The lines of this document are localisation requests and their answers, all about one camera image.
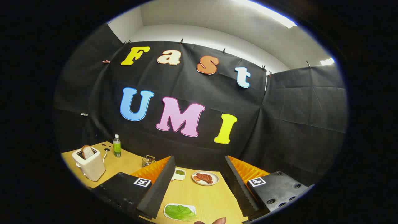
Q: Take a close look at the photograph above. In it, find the white square plate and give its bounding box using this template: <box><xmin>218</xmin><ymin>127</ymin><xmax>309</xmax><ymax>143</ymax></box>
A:
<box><xmin>164</xmin><ymin>203</ymin><xmax>197</xmax><ymax>220</ymax></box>

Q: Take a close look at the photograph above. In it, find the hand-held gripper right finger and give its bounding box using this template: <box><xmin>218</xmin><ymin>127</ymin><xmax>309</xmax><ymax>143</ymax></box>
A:
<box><xmin>224</xmin><ymin>155</ymin><xmax>314</xmax><ymax>220</ymax></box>

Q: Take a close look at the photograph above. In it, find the round white meat plate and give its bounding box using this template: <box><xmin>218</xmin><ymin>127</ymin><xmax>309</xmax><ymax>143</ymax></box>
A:
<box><xmin>192</xmin><ymin>171</ymin><xmax>219</xmax><ymax>186</ymax></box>

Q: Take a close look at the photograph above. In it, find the white toaster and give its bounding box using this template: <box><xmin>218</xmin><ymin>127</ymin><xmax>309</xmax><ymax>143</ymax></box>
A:
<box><xmin>72</xmin><ymin>146</ymin><xmax>106</xmax><ymax>182</ymax></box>

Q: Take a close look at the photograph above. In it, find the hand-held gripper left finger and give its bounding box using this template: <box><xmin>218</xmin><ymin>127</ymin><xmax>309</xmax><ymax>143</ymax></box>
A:
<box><xmin>92</xmin><ymin>156</ymin><xmax>176</xmax><ymax>220</ymax></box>

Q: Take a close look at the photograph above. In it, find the green lettuce leaf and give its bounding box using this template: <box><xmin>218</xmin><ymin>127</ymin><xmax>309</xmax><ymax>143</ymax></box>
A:
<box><xmin>164</xmin><ymin>204</ymin><xmax>199</xmax><ymax>222</ymax></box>

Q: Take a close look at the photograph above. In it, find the green label water bottle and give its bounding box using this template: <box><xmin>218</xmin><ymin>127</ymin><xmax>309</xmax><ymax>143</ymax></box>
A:
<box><xmin>113</xmin><ymin>134</ymin><xmax>122</xmax><ymax>158</ymax></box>

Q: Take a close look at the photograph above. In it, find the brown meat piece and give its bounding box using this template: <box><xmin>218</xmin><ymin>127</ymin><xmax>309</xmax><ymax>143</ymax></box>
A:
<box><xmin>196</xmin><ymin>173</ymin><xmax>213</xmax><ymax>184</ymax></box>

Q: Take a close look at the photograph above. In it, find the white divided bean dish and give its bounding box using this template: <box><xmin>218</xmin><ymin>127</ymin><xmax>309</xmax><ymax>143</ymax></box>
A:
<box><xmin>171</xmin><ymin>168</ymin><xmax>186</xmax><ymax>181</ymax></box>

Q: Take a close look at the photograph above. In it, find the toasted bread slice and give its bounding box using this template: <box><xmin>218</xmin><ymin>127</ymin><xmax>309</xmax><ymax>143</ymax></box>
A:
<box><xmin>81</xmin><ymin>145</ymin><xmax>94</xmax><ymax>160</ymax></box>

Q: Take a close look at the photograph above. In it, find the black backdrop cloth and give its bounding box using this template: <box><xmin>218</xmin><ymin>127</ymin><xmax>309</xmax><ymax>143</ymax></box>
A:
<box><xmin>53</xmin><ymin>23</ymin><xmax>349</xmax><ymax>187</ymax></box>

